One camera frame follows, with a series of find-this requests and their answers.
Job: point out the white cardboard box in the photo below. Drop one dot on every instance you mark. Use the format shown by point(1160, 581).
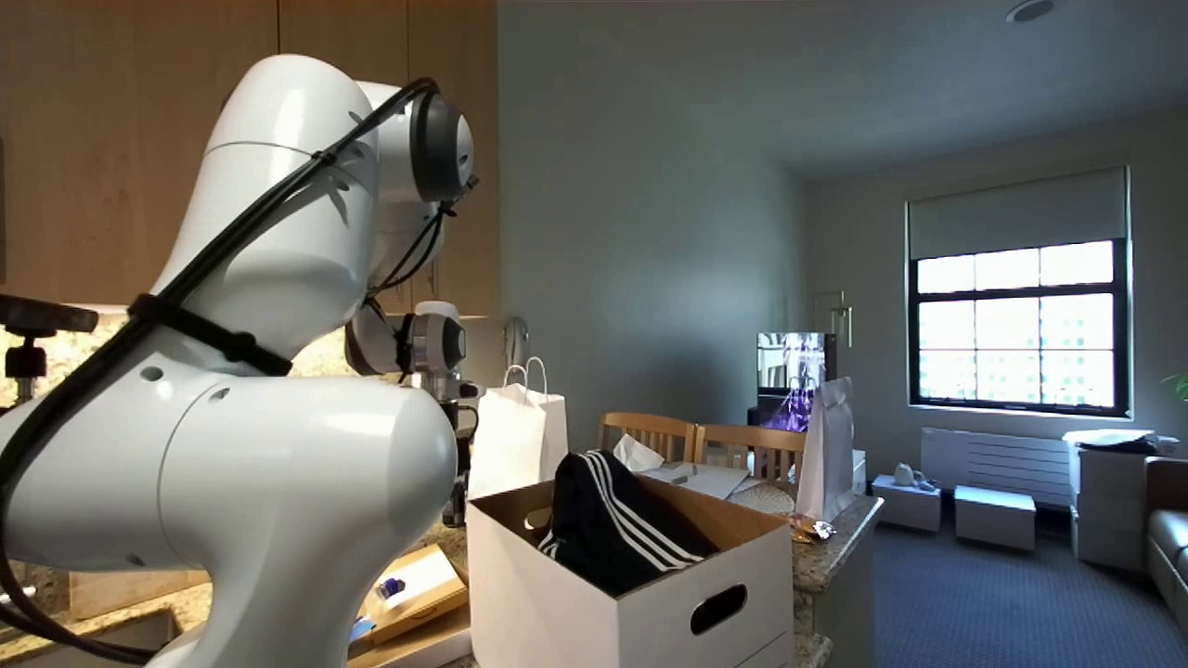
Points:
point(731, 612)

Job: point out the clear plastic bag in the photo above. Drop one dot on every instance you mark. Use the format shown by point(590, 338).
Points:
point(824, 472)

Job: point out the window with black frame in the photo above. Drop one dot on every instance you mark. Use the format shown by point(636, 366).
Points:
point(1033, 327)

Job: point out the white roller blind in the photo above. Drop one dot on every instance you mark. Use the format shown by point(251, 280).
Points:
point(1065, 211)

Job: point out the white radiator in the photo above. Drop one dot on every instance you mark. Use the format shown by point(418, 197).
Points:
point(998, 461)

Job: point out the yellow book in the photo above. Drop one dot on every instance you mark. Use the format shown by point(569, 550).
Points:
point(412, 592)

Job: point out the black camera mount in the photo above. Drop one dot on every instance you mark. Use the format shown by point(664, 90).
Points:
point(33, 320)

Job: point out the grey ottoman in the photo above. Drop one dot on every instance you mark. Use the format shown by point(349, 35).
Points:
point(905, 504)
point(997, 517)

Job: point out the wooden chair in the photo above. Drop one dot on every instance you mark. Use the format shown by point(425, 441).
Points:
point(646, 445)

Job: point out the dark striped clothing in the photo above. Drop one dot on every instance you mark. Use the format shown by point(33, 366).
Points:
point(612, 534)

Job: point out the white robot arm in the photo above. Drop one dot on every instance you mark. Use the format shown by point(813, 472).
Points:
point(186, 441)

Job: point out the wooden wall cabinets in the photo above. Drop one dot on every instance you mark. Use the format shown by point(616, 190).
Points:
point(106, 110)

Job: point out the white paper bag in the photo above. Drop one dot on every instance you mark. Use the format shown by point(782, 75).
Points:
point(519, 432)

